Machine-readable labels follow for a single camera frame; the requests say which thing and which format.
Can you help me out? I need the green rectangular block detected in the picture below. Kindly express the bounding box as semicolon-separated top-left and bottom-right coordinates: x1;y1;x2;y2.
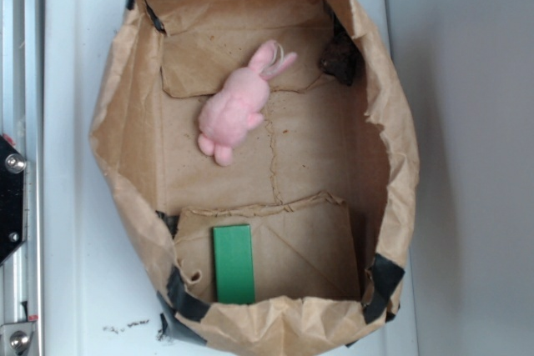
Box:
213;224;255;304

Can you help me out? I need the pink plush bunny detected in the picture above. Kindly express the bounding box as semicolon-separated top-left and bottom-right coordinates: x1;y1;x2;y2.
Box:
198;40;298;167

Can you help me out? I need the brown paper bag tray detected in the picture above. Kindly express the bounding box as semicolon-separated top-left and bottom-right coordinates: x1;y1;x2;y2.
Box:
90;0;419;355

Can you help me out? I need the dark brown lump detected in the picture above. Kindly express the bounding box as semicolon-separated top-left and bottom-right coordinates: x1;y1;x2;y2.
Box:
319;32;364;86

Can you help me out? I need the white plastic tray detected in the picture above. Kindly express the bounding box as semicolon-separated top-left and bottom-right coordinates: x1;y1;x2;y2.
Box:
43;0;421;356

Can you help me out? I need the black metal bracket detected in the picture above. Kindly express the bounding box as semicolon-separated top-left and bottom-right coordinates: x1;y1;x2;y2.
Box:
0;135;27;266

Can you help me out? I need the aluminium frame rail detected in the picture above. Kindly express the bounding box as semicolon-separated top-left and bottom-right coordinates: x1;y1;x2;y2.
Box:
1;0;44;355

